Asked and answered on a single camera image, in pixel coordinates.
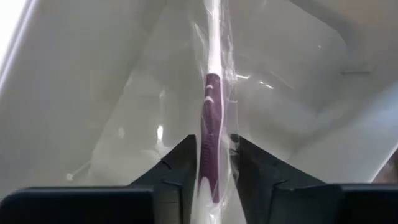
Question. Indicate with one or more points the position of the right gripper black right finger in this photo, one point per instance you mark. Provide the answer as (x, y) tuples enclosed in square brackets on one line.
[(311, 205)]

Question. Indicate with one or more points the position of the purple toothbrush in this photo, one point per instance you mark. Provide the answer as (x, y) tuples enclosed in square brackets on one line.
[(213, 124)]

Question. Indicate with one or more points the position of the grey plastic bin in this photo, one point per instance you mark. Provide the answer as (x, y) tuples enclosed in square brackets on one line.
[(93, 93)]

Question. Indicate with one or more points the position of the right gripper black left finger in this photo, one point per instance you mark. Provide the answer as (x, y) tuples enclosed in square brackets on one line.
[(93, 205)]

